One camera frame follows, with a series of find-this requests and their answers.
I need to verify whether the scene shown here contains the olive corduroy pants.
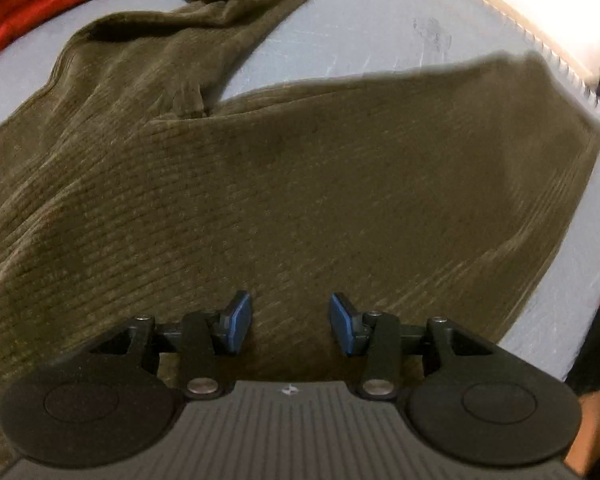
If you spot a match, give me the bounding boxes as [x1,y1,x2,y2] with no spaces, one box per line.
[0,0,600,466]

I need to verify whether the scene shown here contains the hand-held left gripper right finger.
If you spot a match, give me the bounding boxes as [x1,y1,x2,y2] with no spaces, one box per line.
[328,292,501,401]

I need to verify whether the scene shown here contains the grey-blue bed mattress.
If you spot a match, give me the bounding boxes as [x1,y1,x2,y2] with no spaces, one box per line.
[0,0,600,396]

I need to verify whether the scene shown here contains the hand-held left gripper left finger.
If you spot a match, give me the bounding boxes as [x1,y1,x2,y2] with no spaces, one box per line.
[87,290,255,401]

